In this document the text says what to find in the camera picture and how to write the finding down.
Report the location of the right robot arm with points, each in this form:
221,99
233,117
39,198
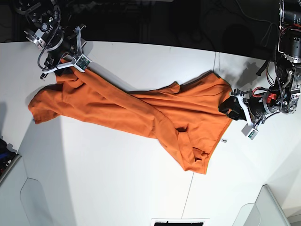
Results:
47,17

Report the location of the white panel right corner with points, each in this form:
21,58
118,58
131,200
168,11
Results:
265,211

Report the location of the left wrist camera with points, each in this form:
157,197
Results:
249,131

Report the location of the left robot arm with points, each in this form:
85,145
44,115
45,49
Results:
283,72

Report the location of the black white marker card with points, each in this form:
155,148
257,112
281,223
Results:
179,222

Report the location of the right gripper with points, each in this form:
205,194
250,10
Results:
64,53

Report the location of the grey bin left edge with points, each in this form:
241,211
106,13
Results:
9,156

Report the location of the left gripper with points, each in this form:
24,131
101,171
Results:
257,104

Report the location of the orange t-shirt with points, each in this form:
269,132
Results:
185,119

